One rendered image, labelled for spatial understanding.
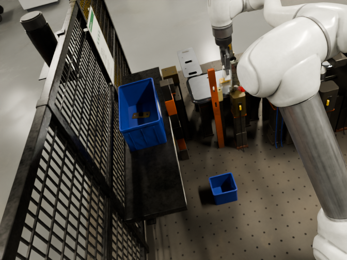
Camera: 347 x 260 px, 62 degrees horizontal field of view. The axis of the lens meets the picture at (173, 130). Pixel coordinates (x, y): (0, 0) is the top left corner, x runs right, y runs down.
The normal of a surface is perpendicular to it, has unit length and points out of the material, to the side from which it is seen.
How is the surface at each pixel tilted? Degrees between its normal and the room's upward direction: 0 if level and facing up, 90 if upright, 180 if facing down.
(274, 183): 0
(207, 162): 0
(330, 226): 54
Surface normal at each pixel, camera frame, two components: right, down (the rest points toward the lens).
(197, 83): -0.21, -0.69
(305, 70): 0.29, 0.23
